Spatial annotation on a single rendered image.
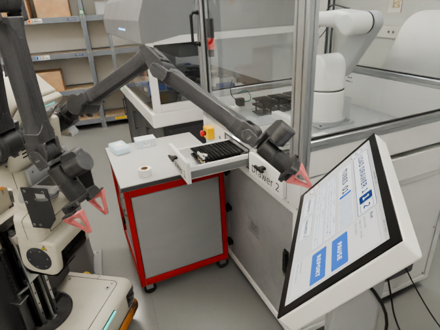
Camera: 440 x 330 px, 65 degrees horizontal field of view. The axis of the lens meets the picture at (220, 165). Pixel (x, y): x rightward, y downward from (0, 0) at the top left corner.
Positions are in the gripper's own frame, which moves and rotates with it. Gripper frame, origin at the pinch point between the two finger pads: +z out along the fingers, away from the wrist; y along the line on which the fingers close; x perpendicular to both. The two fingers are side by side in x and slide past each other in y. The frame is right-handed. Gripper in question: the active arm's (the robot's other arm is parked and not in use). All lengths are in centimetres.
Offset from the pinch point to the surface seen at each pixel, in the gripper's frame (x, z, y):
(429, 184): -10, 60, 72
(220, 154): 39, -27, 48
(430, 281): 35, 119, 87
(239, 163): 36, -17, 48
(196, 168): 45, -31, 33
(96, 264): 166, -42, 46
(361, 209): -16.9, 2.8, -30.1
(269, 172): 21.8, -6.0, 32.6
